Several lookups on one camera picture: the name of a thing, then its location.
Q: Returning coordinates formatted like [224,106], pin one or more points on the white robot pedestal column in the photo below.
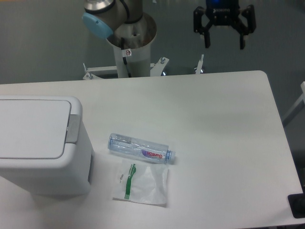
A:
[131,44]

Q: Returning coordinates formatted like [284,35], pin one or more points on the crushed clear plastic bottle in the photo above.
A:
[138,149]

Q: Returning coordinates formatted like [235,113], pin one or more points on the white trash can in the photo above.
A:
[33,152]

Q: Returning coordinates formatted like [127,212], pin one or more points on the white frame at right edge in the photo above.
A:
[296,108]

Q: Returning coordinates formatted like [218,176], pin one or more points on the grey trash can push button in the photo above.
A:
[73,129]

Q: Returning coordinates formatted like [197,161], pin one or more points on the white pedestal base frame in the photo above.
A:
[156,69]

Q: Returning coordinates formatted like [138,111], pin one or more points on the black device at table edge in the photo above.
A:
[297,205]

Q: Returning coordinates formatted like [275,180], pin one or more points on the white green plastic wrapper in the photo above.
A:
[141,182]

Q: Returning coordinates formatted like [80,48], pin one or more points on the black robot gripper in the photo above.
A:
[224,13]

